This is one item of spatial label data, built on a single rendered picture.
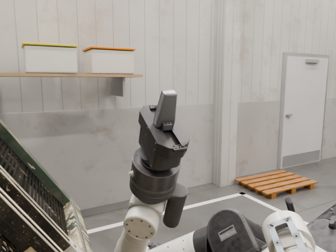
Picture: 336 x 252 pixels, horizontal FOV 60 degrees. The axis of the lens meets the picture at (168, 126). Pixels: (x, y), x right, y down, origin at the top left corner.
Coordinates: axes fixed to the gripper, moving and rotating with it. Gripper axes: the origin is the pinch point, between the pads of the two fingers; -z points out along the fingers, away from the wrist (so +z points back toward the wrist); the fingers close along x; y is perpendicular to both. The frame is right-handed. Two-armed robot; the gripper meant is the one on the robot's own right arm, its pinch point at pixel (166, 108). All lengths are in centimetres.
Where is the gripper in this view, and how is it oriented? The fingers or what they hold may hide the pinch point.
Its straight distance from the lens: 46.2
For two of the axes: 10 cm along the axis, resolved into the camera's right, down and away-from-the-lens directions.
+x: 3.7, 5.8, -7.2
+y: -9.1, 1.0, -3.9
